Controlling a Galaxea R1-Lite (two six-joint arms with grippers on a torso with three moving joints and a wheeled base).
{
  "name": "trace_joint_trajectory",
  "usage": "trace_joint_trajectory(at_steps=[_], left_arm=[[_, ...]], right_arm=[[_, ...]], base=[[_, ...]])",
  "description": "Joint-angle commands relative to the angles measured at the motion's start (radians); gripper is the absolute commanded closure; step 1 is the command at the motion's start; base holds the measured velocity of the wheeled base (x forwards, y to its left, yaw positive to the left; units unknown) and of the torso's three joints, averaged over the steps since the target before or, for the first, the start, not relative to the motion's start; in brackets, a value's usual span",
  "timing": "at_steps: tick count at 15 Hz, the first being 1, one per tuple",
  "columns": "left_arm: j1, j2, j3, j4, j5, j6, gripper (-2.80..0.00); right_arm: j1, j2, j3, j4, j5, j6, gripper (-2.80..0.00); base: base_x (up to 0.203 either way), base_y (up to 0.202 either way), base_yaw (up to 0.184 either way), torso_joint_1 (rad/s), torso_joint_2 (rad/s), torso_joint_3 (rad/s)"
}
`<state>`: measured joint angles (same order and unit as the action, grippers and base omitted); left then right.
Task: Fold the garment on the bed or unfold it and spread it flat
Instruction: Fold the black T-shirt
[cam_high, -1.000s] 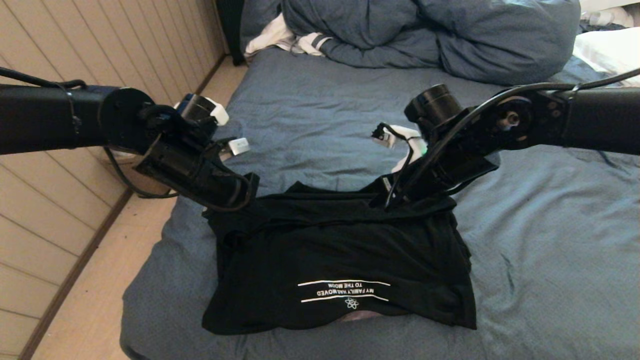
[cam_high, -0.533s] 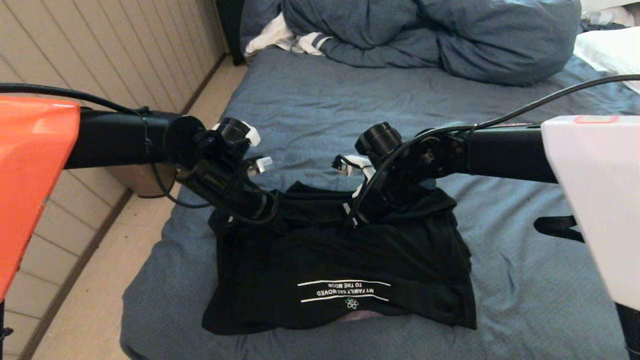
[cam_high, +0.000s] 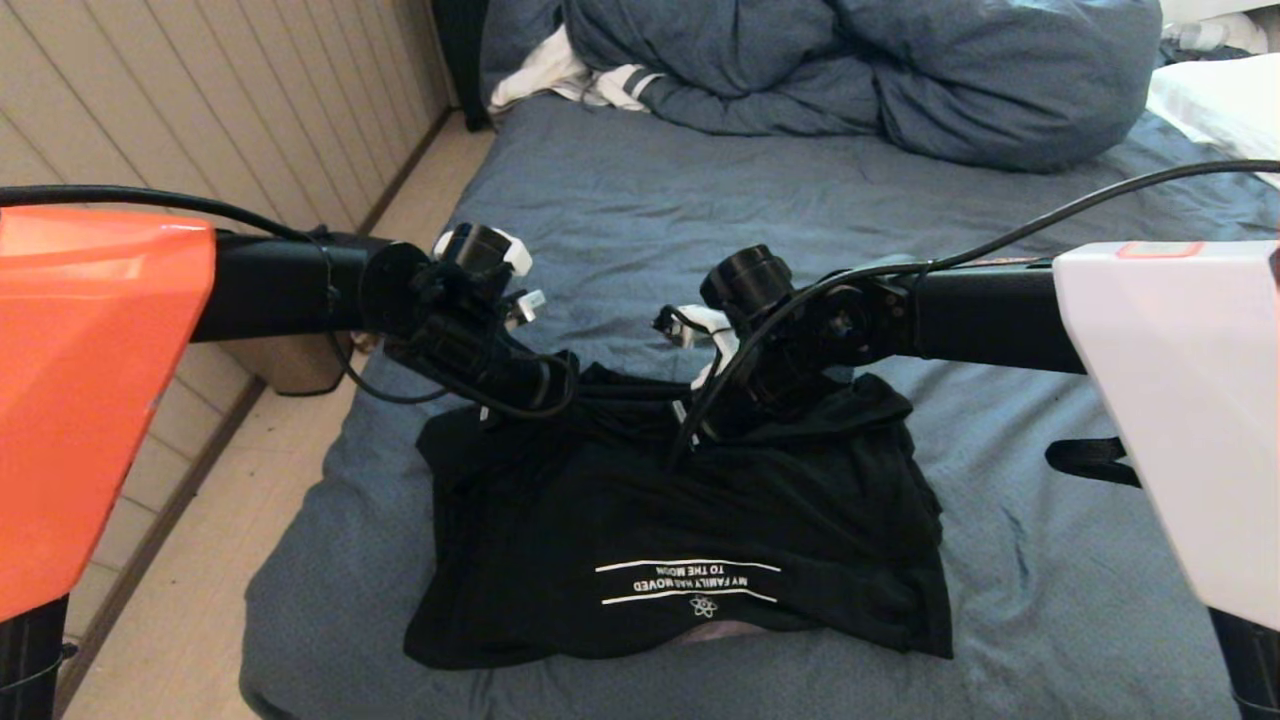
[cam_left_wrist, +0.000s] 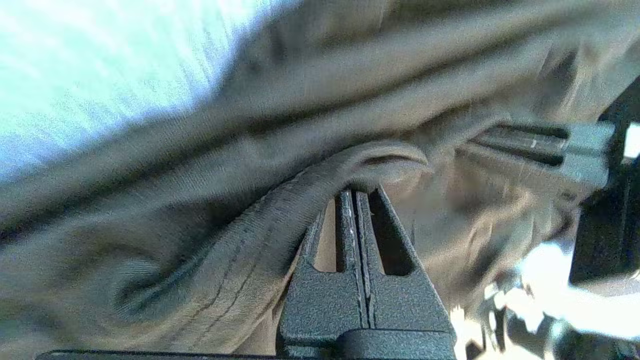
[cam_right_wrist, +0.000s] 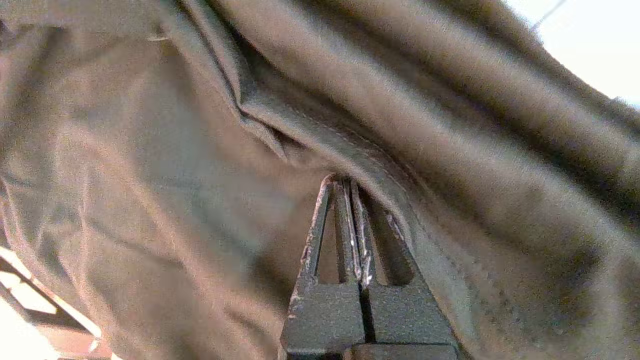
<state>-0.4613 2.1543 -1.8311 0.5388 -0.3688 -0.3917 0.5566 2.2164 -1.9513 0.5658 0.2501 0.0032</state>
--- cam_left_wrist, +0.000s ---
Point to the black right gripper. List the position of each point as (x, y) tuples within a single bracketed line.
[(600, 200)]

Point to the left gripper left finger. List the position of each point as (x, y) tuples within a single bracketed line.
[(325, 310)]

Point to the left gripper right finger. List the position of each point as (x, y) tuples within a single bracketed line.
[(405, 305)]

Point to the black moon print T-shirt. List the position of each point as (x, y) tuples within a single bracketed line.
[(275, 150)]

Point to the blue bed sheet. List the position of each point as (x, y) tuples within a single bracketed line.
[(100, 65)]

